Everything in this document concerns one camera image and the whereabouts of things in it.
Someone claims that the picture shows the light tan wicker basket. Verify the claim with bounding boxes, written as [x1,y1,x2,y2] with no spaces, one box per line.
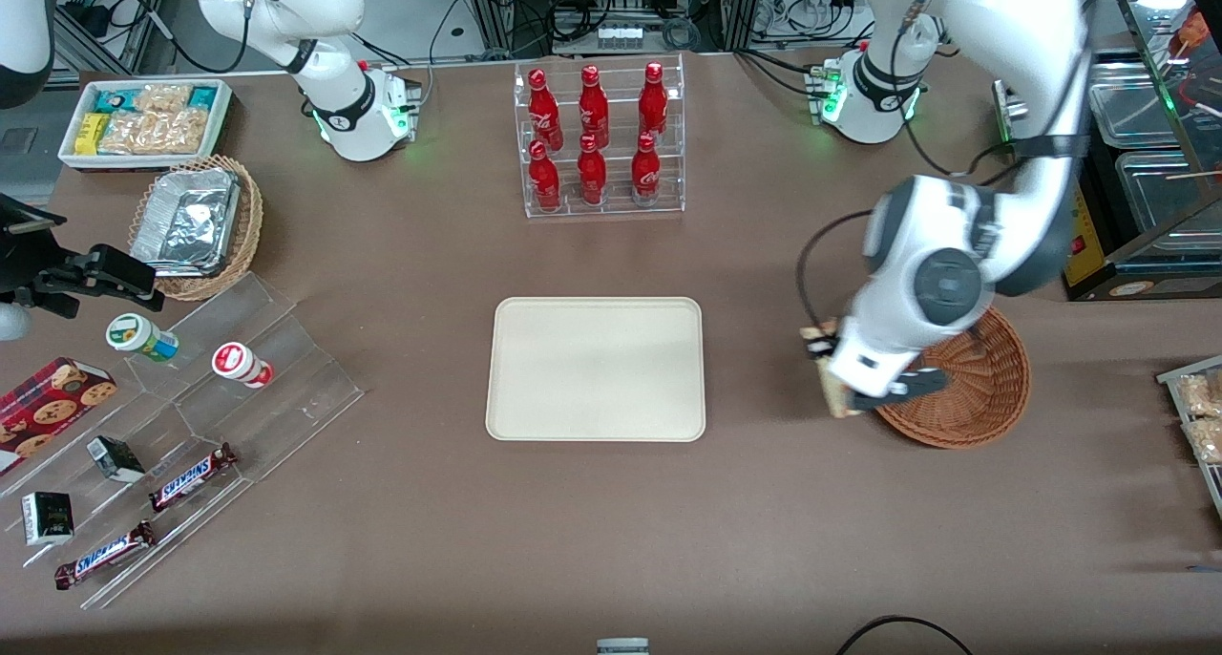
[127,155,264,302]

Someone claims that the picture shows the black food warmer cabinet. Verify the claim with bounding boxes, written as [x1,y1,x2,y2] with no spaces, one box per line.
[993,0,1222,303]

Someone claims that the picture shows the aluminium foil tray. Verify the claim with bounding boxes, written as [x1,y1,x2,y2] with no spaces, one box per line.
[131,168,242,278]

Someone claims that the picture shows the cream plastic tray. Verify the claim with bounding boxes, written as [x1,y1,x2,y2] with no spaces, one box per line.
[485,297,706,443]

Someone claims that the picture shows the black cable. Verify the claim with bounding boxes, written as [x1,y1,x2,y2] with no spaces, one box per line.
[836,616,975,655]

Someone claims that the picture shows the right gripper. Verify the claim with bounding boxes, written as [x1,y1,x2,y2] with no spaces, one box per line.
[0,195,165,317]

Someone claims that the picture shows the small black chocolate box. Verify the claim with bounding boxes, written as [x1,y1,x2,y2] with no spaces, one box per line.
[86,435,146,484]
[22,492,75,547]

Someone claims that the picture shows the clear acrylic stepped display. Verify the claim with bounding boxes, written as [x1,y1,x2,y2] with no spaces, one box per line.
[0,271,366,610]

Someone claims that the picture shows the red label yogurt cup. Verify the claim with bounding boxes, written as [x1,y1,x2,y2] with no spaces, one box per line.
[211,342,275,390]

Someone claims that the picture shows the green label yogurt cup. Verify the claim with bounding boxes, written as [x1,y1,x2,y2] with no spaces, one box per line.
[105,313,179,364]

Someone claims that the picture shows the red cookie box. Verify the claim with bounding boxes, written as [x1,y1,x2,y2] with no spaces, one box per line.
[0,357,118,475]

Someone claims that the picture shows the clear bag of crackers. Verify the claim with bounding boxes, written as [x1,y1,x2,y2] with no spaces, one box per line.
[97,109,211,156]
[134,84,192,116]

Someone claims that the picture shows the white snack bin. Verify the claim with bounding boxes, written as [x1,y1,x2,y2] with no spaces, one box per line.
[57,78,234,173]

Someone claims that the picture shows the clear acrylic bottle rack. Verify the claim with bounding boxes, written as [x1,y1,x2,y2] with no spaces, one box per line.
[514,53,686,221]

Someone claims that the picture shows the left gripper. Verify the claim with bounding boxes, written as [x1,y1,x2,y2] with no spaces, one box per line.
[807,321,932,400]

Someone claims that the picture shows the triangular sandwich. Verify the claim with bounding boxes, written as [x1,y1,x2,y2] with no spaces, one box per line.
[800,321,860,419]

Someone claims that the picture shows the brown round wicker basket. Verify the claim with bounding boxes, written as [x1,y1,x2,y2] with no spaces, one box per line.
[874,304,1033,450]

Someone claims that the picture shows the snickers chocolate bar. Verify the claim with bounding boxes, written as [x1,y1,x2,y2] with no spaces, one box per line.
[53,520,157,591]
[148,443,239,513]

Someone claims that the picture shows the red cola bottle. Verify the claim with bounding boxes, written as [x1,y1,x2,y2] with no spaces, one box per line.
[577,135,608,206]
[639,61,669,145]
[528,69,564,152]
[528,139,561,212]
[631,133,663,205]
[579,65,610,150]

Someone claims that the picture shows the metal tray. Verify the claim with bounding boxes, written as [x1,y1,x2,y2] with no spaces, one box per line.
[1156,354,1222,522]

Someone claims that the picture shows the clear bag of pastry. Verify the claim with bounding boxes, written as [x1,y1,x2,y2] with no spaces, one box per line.
[1184,416,1222,465]
[1174,370,1222,417]

